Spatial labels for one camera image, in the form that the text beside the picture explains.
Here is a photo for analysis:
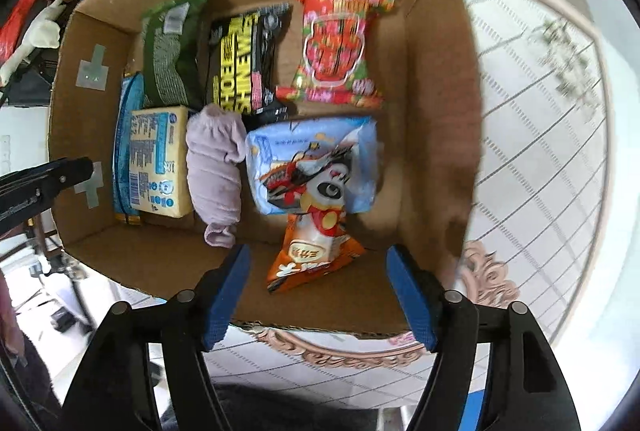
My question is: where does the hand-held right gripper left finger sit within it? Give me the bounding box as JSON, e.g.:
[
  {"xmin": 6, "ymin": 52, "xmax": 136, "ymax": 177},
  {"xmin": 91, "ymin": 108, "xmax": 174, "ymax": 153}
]
[{"xmin": 60, "ymin": 243, "xmax": 251, "ymax": 431}]

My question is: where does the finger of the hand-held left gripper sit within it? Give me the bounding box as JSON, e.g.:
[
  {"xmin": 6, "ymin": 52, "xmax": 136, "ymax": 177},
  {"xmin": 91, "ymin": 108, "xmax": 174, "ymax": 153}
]
[{"xmin": 0, "ymin": 157, "xmax": 95, "ymax": 224}]

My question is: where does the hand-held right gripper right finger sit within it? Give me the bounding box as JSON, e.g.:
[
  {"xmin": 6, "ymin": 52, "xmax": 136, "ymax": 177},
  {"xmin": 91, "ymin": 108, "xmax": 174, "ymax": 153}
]
[{"xmin": 386, "ymin": 245, "xmax": 583, "ymax": 431}]

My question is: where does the long blue packet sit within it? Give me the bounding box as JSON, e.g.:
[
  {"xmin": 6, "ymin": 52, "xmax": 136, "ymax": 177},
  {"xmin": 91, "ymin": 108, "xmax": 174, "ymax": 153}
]
[{"xmin": 112, "ymin": 72, "xmax": 146, "ymax": 224}]

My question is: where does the orange snack packet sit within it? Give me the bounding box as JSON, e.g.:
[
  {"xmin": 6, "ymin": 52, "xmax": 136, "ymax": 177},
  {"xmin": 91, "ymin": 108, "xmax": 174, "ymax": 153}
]
[{"xmin": 265, "ymin": 206, "xmax": 366, "ymax": 294}]

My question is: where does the lilac sock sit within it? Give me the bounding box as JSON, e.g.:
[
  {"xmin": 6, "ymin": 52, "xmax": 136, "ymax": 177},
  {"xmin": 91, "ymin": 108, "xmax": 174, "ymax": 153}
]
[{"xmin": 185, "ymin": 105, "xmax": 248, "ymax": 248}]

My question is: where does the green snack packet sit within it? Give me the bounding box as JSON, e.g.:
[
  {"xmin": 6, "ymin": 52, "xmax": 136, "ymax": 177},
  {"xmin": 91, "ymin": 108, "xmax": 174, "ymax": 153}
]
[{"xmin": 140, "ymin": 0, "xmax": 213, "ymax": 109}]

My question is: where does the blue cartoon tissue packet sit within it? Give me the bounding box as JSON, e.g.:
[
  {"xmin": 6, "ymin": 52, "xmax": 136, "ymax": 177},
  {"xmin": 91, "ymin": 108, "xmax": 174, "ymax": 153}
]
[{"xmin": 245, "ymin": 115, "xmax": 379, "ymax": 216}]

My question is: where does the cardboard box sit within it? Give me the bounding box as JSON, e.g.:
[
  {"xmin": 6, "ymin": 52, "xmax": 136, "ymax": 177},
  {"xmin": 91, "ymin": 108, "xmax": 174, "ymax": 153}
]
[{"xmin": 47, "ymin": 0, "xmax": 483, "ymax": 337}]

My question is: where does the black wipes packet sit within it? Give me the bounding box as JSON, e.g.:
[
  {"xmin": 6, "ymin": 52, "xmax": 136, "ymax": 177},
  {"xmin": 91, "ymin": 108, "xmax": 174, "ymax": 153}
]
[{"xmin": 205, "ymin": 2, "xmax": 293, "ymax": 122}]

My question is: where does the red snack packet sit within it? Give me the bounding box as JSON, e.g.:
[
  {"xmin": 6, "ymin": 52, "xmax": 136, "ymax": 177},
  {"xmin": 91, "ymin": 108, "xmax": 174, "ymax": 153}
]
[{"xmin": 275, "ymin": 0, "xmax": 396, "ymax": 108}]

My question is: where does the person's left forearm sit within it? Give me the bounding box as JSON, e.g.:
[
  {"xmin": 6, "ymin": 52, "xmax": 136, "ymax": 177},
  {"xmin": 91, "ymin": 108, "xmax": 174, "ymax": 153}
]
[{"xmin": 0, "ymin": 256, "xmax": 26, "ymax": 362}]

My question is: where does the person's dark clothing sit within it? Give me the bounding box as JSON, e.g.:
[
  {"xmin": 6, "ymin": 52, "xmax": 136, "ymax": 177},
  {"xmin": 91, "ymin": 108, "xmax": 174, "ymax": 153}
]
[{"xmin": 160, "ymin": 381, "xmax": 381, "ymax": 431}]

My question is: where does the white stuffed toy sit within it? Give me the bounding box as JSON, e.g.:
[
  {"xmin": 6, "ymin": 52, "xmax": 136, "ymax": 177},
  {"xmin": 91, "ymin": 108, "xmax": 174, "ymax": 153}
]
[{"xmin": 0, "ymin": 0, "xmax": 91, "ymax": 87}]

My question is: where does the red plastic bag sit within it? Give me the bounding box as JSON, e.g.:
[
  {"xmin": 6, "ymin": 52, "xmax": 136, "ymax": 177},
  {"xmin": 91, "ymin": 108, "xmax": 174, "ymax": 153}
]
[{"xmin": 0, "ymin": 0, "xmax": 58, "ymax": 62}]

